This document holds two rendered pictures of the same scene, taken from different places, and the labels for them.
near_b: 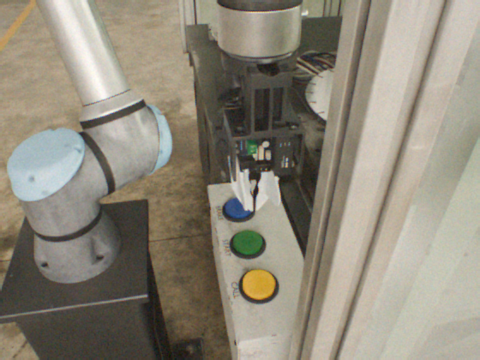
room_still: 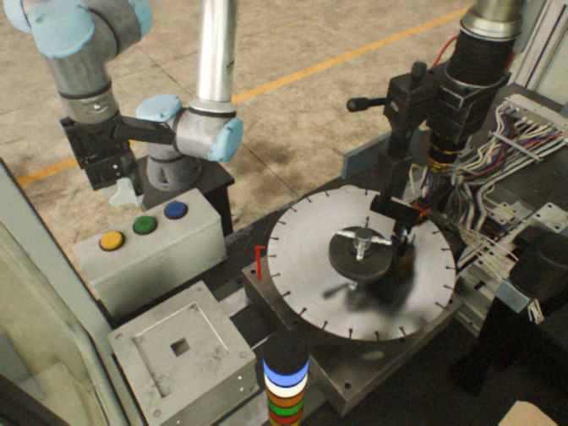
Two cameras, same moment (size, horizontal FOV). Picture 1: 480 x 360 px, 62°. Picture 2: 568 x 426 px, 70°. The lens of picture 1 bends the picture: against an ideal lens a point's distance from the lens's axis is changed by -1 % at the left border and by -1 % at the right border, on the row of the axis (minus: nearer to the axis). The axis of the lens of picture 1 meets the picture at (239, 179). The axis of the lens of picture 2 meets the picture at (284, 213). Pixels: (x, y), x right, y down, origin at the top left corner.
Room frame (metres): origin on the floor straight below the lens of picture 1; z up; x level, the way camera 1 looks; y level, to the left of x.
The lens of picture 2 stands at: (0.39, -0.63, 1.54)
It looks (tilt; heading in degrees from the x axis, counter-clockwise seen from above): 48 degrees down; 64
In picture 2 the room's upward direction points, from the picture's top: straight up
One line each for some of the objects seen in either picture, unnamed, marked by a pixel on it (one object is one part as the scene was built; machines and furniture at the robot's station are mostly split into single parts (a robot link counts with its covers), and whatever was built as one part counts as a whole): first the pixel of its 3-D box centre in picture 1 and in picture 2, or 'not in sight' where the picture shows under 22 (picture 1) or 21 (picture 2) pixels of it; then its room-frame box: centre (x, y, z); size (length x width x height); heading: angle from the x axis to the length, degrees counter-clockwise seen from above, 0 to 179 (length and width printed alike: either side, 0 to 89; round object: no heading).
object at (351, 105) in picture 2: not in sight; (378, 106); (0.73, -0.23, 1.21); 0.08 x 0.06 x 0.03; 10
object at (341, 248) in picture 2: not in sight; (360, 248); (0.70, -0.29, 0.96); 0.11 x 0.11 x 0.03
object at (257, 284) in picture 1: (258, 286); (111, 242); (0.30, -0.02, 0.90); 0.04 x 0.04 x 0.02
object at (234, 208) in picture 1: (238, 210); (176, 210); (0.44, 0.00, 0.90); 0.04 x 0.04 x 0.02
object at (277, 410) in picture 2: not in sight; (285, 391); (0.46, -0.48, 1.05); 0.05 x 0.04 x 0.03; 100
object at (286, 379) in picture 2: not in sight; (286, 357); (0.46, -0.48, 1.14); 0.05 x 0.04 x 0.03; 100
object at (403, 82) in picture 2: not in sight; (403, 128); (0.77, -0.26, 1.17); 0.06 x 0.05 x 0.20; 1
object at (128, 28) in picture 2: not in sight; (106, 21); (0.43, 0.07, 1.27); 0.11 x 0.11 x 0.08; 45
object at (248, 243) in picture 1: (248, 244); (144, 226); (0.37, -0.01, 0.90); 0.04 x 0.04 x 0.02
